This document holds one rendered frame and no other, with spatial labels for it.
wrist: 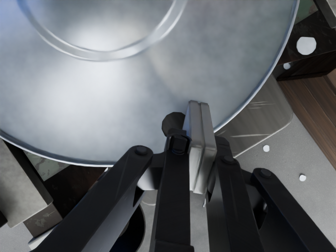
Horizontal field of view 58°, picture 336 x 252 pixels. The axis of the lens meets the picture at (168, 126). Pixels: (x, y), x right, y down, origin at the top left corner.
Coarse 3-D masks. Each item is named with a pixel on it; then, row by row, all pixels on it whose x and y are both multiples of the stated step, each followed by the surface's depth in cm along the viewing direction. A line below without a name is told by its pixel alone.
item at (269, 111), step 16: (272, 80) 23; (256, 96) 23; (272, 96) 23; (176, 112) 23; (240, 112) 23; (256, 112) 23; (272, 112) 23; (288, 112) 23; (224, 128) 23; (240, 128) 23; (256, 128) 23; (272, 128) 23; (240, 144) 24
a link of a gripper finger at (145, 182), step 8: (176, 128) 19; (168, 136) 18; (152, 160) 15; (160, 160) 15; (152, 168) 15; (160, 168) 15; (144, 176) 15; (152, 176) 15; (160, 176) 15; (144, 184) 15; (152, 184) 15
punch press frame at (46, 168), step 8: (304, 0) 35; (312, 0) 35; (304, 8) 36; (312, 8) 36; (296, 16) 36; (304, 16) 36; (24, 152) 37; (32, 160) 38; (40, 160) 38; (48, 160) 38; (40, 168) 38; (48, 168) 38; (56, 168) 38; (48, 176) 38
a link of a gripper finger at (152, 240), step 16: (176, 144) 15; (176, 160) 15; (176, 176) 13; (160, 192) 12; (176, 192) 12; (160, 208) 11; (176, 208) 11; (160, 224) 11; (176, 224) 11; (160, 240) 9; (176, 240) 10
